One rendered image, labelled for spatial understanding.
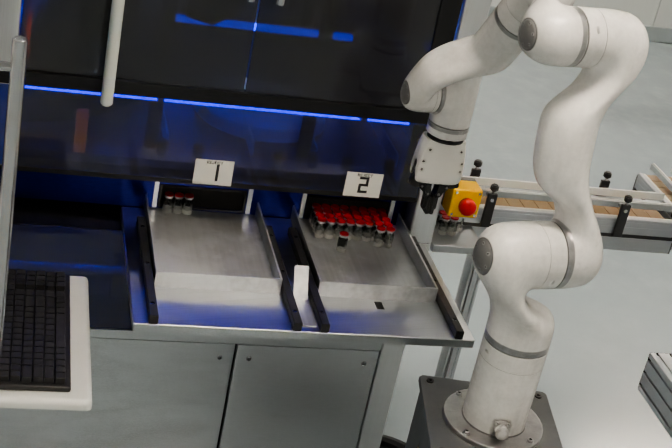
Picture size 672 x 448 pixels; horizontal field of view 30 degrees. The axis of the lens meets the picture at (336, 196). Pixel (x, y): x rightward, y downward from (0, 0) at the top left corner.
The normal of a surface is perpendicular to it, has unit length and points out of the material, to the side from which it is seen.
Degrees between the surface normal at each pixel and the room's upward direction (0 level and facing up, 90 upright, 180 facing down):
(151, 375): 90
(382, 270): 0
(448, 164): 92
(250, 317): 0
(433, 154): 90
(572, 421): 0
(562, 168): 90
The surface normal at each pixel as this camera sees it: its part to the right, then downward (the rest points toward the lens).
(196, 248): 0.18, -0.88
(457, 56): -0.36, -0.33
